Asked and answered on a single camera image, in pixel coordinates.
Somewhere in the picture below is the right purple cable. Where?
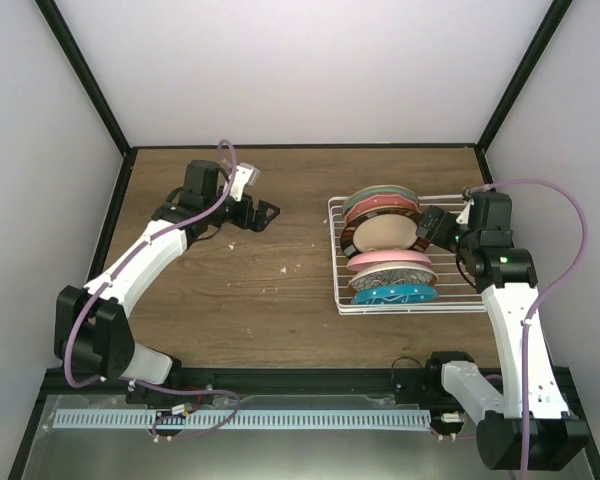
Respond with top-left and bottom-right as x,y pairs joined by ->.
463,178 -> 589,472

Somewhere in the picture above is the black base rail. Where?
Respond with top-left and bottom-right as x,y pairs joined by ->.
39,367 -> 578,403

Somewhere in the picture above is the black rimmed beige plate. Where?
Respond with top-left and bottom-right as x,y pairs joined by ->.
339,207 -> 430,259

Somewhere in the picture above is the blue dotted plate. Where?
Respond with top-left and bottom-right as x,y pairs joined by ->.
351,284 -> 439,305

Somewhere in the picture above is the slotted cable duct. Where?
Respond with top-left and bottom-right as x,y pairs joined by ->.
52,409 -> 431,431

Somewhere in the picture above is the red dotted scalloped plate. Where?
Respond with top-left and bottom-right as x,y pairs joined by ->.
344,193 -> 420,225

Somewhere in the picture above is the floral patterned brown plate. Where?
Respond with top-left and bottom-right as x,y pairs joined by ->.
348,262 -> 438,293

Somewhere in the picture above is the green plate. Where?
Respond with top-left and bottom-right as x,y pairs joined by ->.
342,185 -> 419,214

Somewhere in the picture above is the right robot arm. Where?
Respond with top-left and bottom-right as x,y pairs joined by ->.
417,191 -> 590,477

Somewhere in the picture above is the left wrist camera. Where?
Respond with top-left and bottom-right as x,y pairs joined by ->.
230,163 -> 260,202

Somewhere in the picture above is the black enclosure frame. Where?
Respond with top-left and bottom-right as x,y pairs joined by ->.
8,1 -> 600,479

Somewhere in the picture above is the white wire dish rack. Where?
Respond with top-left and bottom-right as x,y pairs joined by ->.
327,196 -> 485,316

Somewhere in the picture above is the pink plate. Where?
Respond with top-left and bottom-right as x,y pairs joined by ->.
346,250 -> 432,272

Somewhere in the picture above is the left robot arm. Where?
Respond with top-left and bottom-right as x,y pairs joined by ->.
54,160 -> 280,404

